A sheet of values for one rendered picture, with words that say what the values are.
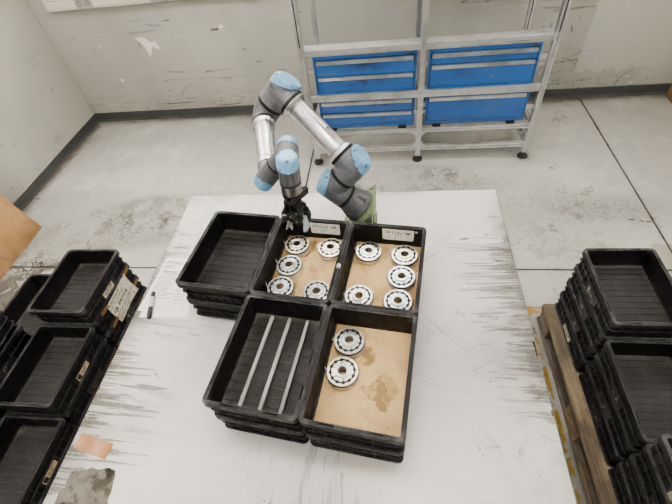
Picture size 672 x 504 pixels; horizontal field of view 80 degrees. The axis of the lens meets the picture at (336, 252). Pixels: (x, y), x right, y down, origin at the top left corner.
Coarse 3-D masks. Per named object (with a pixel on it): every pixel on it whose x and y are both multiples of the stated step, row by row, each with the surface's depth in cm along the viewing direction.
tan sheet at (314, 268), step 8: (312, 240) 171; (320, 240) 170; (312, 248) 168; (304, 256) 165; (312, 256) 165; (304, 264) 163; (312, 264) 162; (320, 264) 162; (328, 264) 161; (304, 272) 160; (312, 272) 159; (320, 272) 159; (328, 272) 159; (296, 280) 158; (304, 280) 157; (312, 280) 157; (320, 280) 156; (328, 280) 156; (296, 288) 155
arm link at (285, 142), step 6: (282, 138) 140; (288, 138) 140; (294, 138) 142; (282, 144) 138; (288, 144) 137; (294, 144) 139; (276, 150) 139; (294, 150) 136; (270, 156) 142; (270, 162) 141; (276, 168) 141
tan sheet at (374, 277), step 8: (384, 248) 164; (392, 248) 163; (416, 248) 162; (384, 256) 161; (352, 264) 160; (360, 264) 160; (376, 264) 159; (384, 264) 158; (392, 264) 158; (416, 264) 157; (352, 272) 157; (360, 272) 157; (368, 272) 157; (376, 272) 156; (384, 272) 156; (416, 272) 154; (352, 280) 155; (360, 280) 154; (368, 280) 154; (376, 280) 154; (384, 280) 153; (416, 280) 152; (376, 288) 151; (384, 288) 151; (376, 296) 149; (384, 296) 148; (376, 304) 146
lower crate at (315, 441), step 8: (312, 440) 124; (320, 440) 120; (328, 440) 119; (328, 448) 127; (336, 448) 126; (344, 448) 126; (352, 448) 122; (360, 448) 118; (368, 448) 116; (368, 456) 124; (376, 456) 124; (384, 456) 123; (392, 456) 119; (400, 456) 119
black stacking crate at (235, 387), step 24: (264, 312) 149; (288, 312) 145; (312, 312) 141; (240, 336) 138; (288, 336) 142; (312, 336) 141; (240, 360) 138; (264, 360) 137; (288, 360) 136; (216, 384) 124; (240, 384) 132; (264, 384) 131; (264, 408) 126; (288, 408) 125
